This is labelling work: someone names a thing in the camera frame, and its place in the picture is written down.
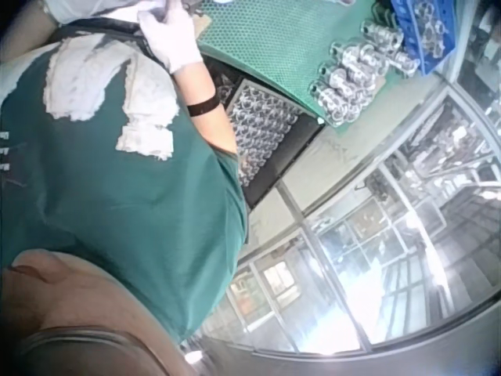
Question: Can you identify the person's right hand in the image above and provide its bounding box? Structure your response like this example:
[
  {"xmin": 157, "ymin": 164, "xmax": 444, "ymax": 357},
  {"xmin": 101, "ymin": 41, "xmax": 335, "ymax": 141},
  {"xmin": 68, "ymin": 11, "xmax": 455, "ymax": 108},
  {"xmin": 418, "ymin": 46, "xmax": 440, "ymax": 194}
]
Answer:
[{"xmin": 137, "ymin": 1, "xmax": 204, "ymax": 75}]

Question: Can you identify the person's left hand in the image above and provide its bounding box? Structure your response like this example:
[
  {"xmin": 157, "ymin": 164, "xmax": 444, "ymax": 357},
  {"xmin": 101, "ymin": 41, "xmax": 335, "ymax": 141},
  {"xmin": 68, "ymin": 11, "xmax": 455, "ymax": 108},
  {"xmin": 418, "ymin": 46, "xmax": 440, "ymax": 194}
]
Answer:
[{"xmin": 45, "ymin": 0, "xmax": 142, "ymax": 25}]

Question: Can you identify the grey metal part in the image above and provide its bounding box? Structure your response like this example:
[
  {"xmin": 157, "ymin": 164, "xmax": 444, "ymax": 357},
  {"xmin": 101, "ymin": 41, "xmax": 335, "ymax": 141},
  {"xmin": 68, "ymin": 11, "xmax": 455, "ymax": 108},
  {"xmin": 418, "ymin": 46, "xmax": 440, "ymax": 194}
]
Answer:
[{"xmin": 167, "ymin": 0, "xmax": 209, "ymax": 15}]

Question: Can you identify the black wrist band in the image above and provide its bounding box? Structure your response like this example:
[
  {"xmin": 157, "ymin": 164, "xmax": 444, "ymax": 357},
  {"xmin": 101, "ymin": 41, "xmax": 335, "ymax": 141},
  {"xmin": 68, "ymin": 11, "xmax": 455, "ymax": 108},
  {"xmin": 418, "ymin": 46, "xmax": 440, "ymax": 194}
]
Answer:
[{"xmin": 186, "ymin": 94, "xmax": 222, "ymax": 118}]

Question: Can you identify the green perforated mat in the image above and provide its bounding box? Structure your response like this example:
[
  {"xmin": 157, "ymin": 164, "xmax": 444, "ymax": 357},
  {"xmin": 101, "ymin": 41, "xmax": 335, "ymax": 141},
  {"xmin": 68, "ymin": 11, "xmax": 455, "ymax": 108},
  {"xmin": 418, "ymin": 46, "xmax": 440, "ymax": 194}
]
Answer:
[{"xmin": 195, "ymin": 0, "xmax": 397, "ymax": 130}]

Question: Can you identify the black tray of metal parts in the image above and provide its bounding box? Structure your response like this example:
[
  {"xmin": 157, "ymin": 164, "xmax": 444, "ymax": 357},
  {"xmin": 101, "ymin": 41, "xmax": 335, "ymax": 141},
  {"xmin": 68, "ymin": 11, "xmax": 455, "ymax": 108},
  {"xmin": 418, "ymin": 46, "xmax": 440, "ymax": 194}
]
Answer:
[{"xmin": 203, "ymin": 54, "xmax": 326, "ymax": 209}]

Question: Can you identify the heap of silver metal fittings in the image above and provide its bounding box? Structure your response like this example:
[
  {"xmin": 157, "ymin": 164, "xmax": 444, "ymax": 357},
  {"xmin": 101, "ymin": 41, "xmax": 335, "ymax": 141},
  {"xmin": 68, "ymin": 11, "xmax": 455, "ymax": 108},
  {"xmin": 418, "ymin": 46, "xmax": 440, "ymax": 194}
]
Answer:
[{"xmin": 308, "ymin": 19, "xmax": 422, "ymax": 127}]

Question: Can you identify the blue plastic crate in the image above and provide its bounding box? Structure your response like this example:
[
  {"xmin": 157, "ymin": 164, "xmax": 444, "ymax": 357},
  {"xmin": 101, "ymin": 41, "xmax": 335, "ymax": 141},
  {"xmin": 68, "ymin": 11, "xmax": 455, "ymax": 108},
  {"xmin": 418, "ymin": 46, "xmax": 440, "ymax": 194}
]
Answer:
[{"xmin": 387, "ymin": 0, "xmax": 471, "ymax": 76}]

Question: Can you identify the glass partition with metal frame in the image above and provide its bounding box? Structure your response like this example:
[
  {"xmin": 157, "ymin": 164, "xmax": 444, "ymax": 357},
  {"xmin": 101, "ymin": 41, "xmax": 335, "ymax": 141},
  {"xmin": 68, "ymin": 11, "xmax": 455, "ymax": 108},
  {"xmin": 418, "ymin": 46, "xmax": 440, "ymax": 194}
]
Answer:
[{"xmin": 211, "ymin": 80, "xmax": 501, "ymax": 356}]

